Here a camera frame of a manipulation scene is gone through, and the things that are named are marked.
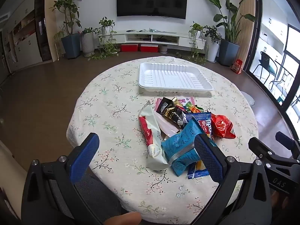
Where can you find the red storage box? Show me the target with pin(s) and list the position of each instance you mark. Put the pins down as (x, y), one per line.
(150, 48)
(129, 48)

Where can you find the black metal balcony table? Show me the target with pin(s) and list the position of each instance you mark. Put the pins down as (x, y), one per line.
(284, 79)

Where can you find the pink cartoon packet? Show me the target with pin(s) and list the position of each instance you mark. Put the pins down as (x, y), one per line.
(188, 100)

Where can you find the plant white ribbed pot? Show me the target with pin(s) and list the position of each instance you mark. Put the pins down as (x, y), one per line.
(88, 43)

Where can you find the blue red cake packet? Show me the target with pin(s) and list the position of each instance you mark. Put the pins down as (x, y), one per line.
(204, 121)

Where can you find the hanging vine plant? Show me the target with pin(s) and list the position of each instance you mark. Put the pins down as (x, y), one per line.
(195, 30)

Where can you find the black packet white graphic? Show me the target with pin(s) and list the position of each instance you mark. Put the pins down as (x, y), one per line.
(164, 104)

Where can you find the person's left hand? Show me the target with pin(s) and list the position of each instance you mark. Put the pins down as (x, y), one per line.
(126, 219)

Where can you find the person's right hand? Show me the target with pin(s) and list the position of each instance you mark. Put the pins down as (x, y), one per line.
(281, 202)

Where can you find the broad leaf plant blue pot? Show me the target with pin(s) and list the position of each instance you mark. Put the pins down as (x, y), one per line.
(230, 51)

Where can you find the pale pink packet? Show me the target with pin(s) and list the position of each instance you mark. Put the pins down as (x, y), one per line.
(166, 125)

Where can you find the white television console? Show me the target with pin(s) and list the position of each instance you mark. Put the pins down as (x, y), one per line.
(182, 39)

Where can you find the black balcony chair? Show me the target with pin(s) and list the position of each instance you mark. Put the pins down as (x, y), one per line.
(266, 65)

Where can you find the bushy plant tall white pot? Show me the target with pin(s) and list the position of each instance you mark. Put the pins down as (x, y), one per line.
(213, 49)

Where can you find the black framed glass door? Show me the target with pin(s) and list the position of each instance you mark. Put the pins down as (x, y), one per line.
(281, 39)

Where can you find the red paper bag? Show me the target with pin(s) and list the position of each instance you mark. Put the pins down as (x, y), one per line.
(237, 66)

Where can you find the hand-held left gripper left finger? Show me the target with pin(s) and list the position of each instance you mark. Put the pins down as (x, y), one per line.
(84, 155)

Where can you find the trailing pothos plant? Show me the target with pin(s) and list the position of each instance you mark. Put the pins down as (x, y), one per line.
(106, 39)

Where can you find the small grey flowerpot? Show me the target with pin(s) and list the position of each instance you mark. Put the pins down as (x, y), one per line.
(163, 48)

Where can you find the beige curtain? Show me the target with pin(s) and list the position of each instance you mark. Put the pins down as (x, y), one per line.
(247, 7)

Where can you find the white wall cabinet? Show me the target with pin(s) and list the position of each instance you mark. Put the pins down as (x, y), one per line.
(21, 46)

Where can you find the floral tablecloth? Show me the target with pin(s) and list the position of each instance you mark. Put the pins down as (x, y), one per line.
(112, 112)

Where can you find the black television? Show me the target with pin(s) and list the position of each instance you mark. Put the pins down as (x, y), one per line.
(152, 0)

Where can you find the light blue packet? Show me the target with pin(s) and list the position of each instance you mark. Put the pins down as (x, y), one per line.
(178, 145)

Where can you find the tree plant blue pot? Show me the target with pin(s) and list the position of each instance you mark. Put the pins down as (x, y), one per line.
(70, 46)

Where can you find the white green red packet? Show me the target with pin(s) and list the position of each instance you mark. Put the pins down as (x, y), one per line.
(152, 131)

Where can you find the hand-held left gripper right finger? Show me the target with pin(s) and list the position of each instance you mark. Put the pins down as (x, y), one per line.
(208, 160)

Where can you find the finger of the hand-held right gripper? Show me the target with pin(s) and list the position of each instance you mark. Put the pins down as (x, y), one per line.
(284, 137)
(260, 147)

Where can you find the white plastic tray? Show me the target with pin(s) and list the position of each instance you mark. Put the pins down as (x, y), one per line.
(174, 77)

